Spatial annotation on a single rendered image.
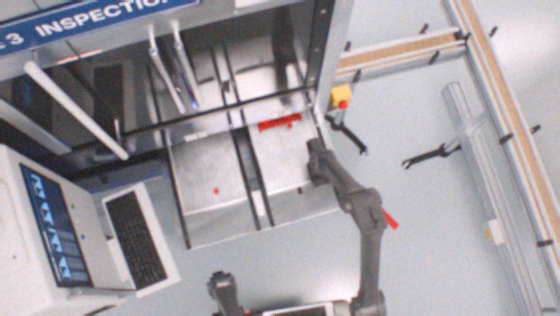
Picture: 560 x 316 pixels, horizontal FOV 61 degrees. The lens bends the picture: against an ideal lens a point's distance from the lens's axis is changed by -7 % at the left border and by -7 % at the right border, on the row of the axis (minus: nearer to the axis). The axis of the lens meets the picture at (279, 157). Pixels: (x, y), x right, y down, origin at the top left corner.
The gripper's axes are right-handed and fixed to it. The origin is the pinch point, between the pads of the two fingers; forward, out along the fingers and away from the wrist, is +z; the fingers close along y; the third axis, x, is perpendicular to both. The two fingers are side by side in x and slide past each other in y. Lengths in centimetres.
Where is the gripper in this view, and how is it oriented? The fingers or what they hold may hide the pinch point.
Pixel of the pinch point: (317, 179)
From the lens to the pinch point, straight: 201.9
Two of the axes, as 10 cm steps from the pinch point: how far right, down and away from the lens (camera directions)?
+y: -2.7, -9.0, 3.3
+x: -9.6, 2.6, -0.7
